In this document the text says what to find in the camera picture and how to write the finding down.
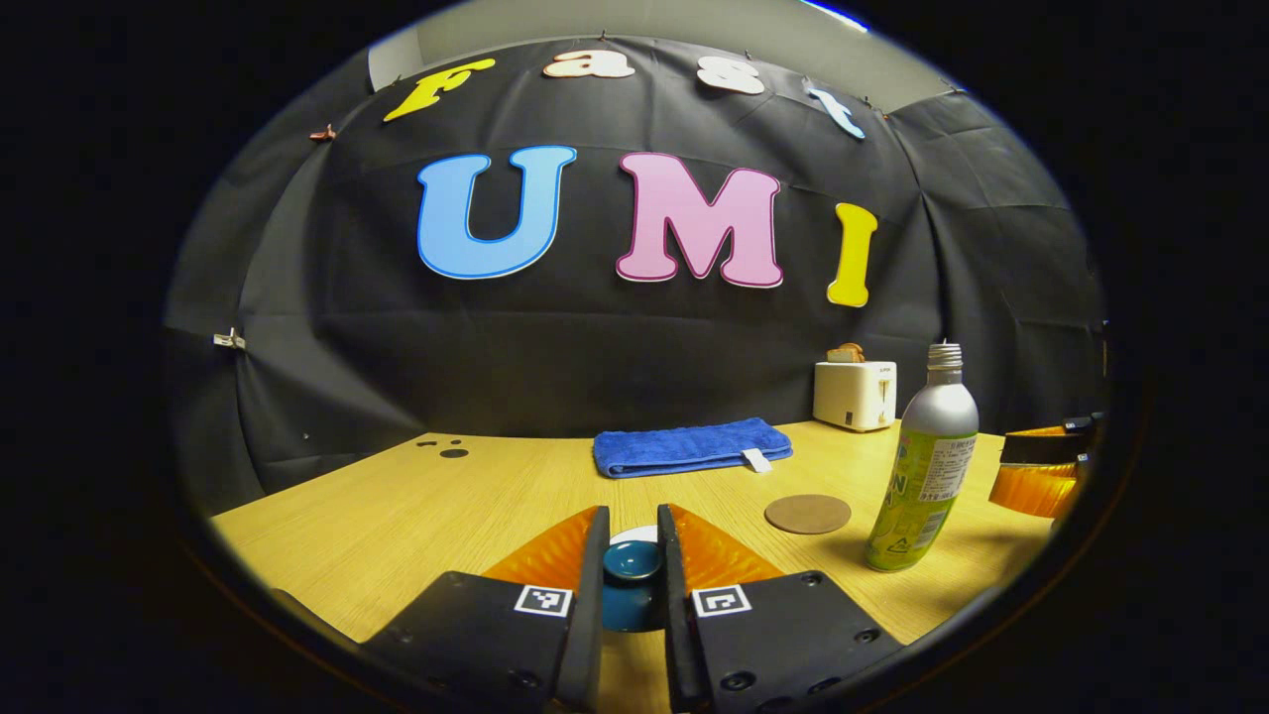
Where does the round brown coaster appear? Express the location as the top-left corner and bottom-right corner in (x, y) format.
(764, 494), (853, 536)

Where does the folded blue towel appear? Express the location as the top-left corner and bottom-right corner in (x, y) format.
(593, 417), (794, 480)

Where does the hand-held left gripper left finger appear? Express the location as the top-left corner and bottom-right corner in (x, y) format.
(362, 506), (612, 710)

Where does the black backdrop cloth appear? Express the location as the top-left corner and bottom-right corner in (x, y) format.
(164, 38), (1109, 517)

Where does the teal teacup lid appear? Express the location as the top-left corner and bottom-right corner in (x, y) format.
(601, 540), (667, 634)

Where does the silver green-label water bottle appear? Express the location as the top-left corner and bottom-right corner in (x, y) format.
(865, 342), (981, 573)

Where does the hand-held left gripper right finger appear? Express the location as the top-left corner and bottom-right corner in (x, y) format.
(656, 504), (903, 713)

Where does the white toaster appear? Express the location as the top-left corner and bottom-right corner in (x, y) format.
(813, 360), (899, 433)

